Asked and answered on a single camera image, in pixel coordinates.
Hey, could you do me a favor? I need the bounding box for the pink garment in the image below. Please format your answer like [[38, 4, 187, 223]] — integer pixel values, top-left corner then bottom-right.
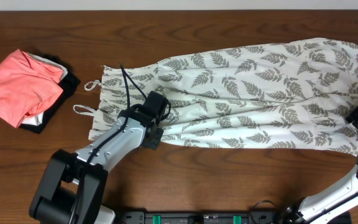
[[0, 49, 68, 128]]

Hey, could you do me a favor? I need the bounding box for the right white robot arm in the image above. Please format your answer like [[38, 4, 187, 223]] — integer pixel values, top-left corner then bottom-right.
[[274, 106, 358, 223]]

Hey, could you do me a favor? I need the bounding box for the white fern print dress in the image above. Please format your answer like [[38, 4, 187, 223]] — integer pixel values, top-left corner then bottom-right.
[[73, 38, 358, 154]]

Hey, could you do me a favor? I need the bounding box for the black garment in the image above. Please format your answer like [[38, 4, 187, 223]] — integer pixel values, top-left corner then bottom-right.
[[19, 54, 80, 134]]

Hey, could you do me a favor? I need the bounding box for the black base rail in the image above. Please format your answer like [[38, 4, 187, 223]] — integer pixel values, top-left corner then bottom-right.
[[113, 204, 278, 224]]

